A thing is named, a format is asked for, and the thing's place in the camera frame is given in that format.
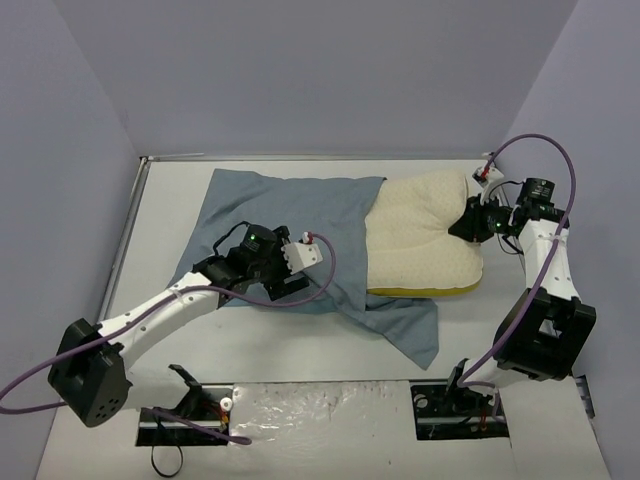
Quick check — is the white pillow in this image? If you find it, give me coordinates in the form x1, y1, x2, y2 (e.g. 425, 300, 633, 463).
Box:
365, 169, 483, 298

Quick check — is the striped pillowcase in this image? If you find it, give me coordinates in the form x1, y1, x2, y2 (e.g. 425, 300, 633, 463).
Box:
171, 169, 439, 369

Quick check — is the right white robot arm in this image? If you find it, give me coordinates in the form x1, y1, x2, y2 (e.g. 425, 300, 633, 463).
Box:
443, 173, 596, 413

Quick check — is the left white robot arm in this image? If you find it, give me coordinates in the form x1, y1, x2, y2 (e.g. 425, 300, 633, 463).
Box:
48, 225, 323, 428

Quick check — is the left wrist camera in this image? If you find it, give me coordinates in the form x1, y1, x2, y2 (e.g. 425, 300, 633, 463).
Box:
281, 231, 323, 274

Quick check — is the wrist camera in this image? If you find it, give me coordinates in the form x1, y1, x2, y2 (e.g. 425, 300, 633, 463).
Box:
472, 166, 504, 204
281, 231, 323, 274

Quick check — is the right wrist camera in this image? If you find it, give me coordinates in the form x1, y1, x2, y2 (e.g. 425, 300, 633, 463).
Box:
472, 166, 504, 204

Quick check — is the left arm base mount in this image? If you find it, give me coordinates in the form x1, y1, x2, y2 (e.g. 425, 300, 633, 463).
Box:
135, 385, 233, 447

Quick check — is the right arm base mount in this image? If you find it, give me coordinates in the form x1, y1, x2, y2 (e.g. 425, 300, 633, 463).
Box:
410, 380, 509, 441

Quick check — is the thin black cable loop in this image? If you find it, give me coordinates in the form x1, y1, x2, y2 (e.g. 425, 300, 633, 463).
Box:
150, 442, 184, 479

